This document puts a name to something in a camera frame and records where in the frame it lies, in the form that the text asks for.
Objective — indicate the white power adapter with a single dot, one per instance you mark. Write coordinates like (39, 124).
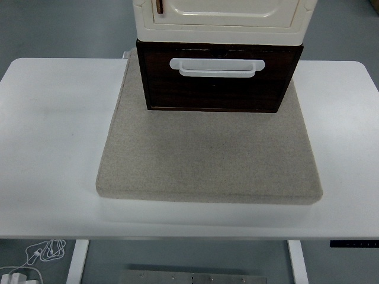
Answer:
(17, 278)

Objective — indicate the black table control panel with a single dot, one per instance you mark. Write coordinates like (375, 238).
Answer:
(355, 244)

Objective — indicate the white table leg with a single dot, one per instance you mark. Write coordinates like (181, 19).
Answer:
(297, 260)
(77, 260)

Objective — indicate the grey metal plate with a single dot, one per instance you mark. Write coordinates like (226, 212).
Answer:
(192, 278)

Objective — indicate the dark brown wooden drawer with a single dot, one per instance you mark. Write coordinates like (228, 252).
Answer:
(222, 94)

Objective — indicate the beige fabric mat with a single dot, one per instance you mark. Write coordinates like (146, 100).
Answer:
(207, 162)

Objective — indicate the dark brown drawer housing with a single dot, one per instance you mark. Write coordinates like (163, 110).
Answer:
(177, 45)

